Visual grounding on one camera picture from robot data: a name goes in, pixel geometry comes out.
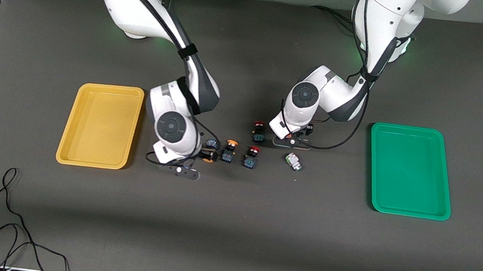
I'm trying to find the green plastic tray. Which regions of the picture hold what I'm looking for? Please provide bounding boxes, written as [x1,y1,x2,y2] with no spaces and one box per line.
[361,121,461,222]

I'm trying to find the dark grey table mat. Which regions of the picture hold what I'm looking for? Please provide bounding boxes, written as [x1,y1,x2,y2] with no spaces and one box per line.
[0,0,483,271]

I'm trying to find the black left arm base cables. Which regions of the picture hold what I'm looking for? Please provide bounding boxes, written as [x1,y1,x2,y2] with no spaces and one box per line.
[307,4,360,36]

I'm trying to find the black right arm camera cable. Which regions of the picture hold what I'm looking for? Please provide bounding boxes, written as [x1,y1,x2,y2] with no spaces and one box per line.
[0,0,240,173]

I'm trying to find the yellow push button black body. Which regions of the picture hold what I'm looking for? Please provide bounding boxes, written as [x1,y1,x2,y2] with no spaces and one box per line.
[221,139,239,164]
[203,138,220,164]

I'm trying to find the yellow plastic tray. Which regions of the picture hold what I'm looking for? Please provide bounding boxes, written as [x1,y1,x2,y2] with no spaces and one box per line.
[55,79,146,173]

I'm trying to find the loose black cable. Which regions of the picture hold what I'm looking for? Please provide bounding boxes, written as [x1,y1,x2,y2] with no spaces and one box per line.
[0,165,82,271]

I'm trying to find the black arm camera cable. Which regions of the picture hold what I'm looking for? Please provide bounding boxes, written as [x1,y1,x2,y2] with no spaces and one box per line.
[274,0,406,159]
[0,0,240,173]

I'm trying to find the red push button black body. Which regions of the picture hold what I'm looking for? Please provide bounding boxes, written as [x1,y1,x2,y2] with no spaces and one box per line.
[242,145,262,170]
[251,120,267,144]

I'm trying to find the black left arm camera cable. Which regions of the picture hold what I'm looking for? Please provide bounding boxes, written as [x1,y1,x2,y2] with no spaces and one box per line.
[274,0,406,159]

